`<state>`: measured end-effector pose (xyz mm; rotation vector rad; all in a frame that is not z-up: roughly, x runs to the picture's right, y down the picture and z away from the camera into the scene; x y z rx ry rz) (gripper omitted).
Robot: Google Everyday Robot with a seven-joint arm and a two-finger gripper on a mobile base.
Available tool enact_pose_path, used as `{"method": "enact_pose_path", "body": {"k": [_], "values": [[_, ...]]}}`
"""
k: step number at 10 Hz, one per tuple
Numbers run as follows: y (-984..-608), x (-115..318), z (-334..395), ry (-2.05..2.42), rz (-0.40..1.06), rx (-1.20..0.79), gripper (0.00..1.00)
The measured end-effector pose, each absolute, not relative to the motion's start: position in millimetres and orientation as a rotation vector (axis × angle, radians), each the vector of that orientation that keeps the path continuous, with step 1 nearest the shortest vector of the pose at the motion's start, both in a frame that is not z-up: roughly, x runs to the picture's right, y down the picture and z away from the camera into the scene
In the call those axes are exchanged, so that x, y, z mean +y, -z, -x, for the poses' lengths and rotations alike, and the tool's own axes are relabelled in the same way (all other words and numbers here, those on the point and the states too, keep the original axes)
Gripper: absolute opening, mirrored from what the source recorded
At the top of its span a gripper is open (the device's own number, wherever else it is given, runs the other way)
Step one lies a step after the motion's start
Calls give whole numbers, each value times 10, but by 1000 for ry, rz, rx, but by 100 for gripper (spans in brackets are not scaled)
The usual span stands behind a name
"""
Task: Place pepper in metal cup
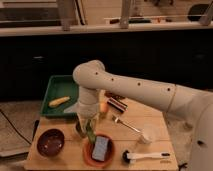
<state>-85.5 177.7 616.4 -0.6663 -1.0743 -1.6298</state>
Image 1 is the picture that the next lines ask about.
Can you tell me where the orange plate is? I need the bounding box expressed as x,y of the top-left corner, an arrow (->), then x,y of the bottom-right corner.
82,134 -> 115,168

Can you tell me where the yellow corn cob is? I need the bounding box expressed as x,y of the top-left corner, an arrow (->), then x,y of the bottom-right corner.
48,96 -> 70,108

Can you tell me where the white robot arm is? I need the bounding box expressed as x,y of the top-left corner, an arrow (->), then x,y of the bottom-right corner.
73,60 -> 213,171

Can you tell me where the black cable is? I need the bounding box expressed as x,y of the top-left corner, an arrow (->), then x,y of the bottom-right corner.
0,109 -> 33,146

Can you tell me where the blue sponge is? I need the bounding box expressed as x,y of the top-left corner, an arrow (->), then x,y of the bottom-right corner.
92,136 -> 109,161

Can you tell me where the green pepper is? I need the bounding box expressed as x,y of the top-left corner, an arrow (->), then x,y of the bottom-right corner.
86,121 -> 96,144

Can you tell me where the clear plastic cup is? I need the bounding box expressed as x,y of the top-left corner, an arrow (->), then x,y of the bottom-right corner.
140,125 -> 156,144

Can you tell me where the orange carrot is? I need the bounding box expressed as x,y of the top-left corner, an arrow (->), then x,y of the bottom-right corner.
100,102 -> 109,117

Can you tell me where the white handled dish brush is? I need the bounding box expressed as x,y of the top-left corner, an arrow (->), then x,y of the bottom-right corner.
122,150 -> 170,163

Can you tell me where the wooden table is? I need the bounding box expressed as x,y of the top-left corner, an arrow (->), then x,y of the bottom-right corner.
24,98 -> 178,171

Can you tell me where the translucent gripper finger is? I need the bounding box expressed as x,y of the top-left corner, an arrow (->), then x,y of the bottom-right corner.
91,115 -> 99,131
78,115 -> 84,134

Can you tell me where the green plastic tray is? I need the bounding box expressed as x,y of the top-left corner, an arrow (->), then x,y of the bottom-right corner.
41,75 -> 78,118

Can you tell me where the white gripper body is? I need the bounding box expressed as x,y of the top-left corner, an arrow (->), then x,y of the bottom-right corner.
77,87 -> 99,118

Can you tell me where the dark striped box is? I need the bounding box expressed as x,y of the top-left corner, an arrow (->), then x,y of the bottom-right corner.
107,98 -> 127,113

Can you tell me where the metal cup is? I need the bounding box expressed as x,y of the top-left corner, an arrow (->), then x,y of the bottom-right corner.
75,121 -> 87,138

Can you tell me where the dark brown bowl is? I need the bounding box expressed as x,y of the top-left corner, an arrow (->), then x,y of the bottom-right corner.
37,129 -> 65,157

